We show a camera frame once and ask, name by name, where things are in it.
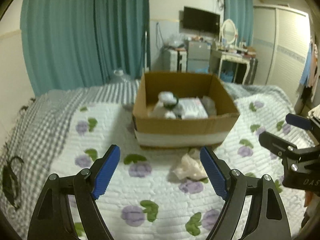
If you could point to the white oval vanity mirror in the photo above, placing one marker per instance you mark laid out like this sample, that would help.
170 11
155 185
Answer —
228 33

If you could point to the teal curtain right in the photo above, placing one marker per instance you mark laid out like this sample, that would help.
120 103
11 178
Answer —
241 13

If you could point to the grey checked blanket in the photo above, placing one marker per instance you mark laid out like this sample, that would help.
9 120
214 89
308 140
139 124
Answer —
40 136

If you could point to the teal curtain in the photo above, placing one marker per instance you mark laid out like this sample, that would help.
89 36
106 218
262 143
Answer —
69 44
241 13

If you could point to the blue plastic bags pile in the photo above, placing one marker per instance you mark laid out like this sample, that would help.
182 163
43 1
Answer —
227 76

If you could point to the cream cloth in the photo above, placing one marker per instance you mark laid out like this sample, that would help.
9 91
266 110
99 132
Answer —
191 167

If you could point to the white packet in box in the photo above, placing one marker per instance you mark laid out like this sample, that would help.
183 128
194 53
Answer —
192 108

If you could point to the white wardrobe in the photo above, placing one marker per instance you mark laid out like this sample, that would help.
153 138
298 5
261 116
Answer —
281 38

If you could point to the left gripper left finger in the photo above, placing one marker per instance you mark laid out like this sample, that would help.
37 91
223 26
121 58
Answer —
52 218

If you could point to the white floral quilt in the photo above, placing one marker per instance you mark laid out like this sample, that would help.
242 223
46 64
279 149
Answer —
145 200

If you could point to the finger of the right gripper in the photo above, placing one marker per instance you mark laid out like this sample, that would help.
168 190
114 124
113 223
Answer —
305 123
275 144

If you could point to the grey small fridge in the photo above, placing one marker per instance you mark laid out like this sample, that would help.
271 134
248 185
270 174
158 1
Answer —
198 57

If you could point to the white sock green trim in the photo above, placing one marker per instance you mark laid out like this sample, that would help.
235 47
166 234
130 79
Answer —
167 107

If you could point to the black wall television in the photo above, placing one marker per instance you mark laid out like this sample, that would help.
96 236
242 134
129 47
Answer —
201 20

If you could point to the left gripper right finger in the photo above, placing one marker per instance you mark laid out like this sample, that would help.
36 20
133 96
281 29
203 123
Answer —
266 218

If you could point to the white dressing table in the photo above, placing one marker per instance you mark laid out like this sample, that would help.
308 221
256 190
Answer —
217 57

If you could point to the teal curtain left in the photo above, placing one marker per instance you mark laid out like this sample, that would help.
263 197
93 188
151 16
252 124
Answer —
69 44

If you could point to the hanging clothes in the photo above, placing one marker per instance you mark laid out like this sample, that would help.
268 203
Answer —
310 75

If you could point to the white suitcase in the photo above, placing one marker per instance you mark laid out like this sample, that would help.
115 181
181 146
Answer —
175 60

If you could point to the brown cardboard box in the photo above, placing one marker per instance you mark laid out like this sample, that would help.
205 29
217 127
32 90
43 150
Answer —
173 133

